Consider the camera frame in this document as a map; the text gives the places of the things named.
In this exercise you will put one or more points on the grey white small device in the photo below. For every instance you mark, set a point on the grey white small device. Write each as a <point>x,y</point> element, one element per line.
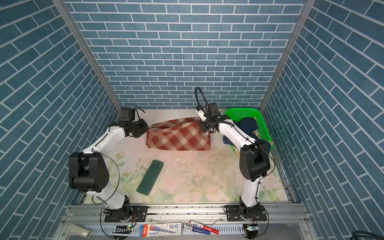
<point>78,230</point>

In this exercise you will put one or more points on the dark green rectangular board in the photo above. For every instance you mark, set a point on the dark green rectangular board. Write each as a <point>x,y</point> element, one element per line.
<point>146,185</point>

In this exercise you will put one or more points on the red plaid skirt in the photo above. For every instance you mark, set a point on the red plaid skirt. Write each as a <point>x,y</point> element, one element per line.
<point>178,135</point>

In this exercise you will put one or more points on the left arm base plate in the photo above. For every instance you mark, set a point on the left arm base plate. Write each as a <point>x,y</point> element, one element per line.
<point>136,214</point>

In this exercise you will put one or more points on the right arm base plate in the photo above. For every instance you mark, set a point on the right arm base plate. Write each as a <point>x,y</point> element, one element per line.
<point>236,213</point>

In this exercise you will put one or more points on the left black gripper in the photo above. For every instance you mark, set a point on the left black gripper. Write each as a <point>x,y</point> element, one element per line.
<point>144,127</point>

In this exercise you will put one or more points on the dark blue denim skirt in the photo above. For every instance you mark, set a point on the dark blue denim skirt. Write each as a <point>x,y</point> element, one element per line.
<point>248,125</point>

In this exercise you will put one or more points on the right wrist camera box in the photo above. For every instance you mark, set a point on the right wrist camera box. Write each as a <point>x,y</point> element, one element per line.
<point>208,112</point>

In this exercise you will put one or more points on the green plastic basket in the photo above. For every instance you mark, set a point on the green plastic basket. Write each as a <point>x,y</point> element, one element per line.
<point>237,114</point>

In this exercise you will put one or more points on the marker package box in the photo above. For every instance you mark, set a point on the marker package box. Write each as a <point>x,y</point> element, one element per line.
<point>153,230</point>

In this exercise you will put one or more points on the yellow floral skirt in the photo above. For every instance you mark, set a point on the yellow floral skirt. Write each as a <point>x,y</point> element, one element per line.
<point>257,134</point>

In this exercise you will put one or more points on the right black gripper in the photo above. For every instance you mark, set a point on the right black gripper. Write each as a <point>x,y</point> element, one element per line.
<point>203,127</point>

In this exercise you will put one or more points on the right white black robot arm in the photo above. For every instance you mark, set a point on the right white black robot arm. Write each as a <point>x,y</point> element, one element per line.
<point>254,162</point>

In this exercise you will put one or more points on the blue marker pen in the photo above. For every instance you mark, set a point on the blue marker pen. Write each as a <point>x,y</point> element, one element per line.
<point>197,229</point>

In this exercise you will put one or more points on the aluminium front rail frame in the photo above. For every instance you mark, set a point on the aluminium front rail frame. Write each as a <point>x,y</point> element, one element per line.
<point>286,220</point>

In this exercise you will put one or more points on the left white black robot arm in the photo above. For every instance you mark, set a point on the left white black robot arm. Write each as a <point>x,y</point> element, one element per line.
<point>88,173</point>

